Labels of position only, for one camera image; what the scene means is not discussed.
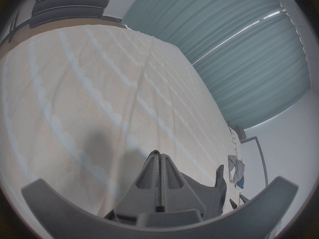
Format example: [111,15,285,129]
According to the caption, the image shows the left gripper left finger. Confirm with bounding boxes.
[116,149,161,219]

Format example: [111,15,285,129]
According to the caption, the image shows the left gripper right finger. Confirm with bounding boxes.
[161,153,206,215]

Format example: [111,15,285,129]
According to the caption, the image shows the black T-shirt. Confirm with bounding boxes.
[174,164,238,217]

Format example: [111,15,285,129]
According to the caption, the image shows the pile of clothes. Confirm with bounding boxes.
[227,155,246,184]

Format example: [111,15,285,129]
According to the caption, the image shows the bed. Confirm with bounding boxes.
[0,25,268,219]

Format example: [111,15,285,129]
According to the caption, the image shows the white printed pillow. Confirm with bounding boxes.
[228,127,242,157]

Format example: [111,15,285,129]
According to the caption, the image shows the grey bedside table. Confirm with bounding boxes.
[227,121,246,139]

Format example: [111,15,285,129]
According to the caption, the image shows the blue-green curtain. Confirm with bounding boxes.
[122,0,285,65]
[192,9,312,129]

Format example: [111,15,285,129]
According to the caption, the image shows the black chest of drawers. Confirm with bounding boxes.
[30,0,116,29]

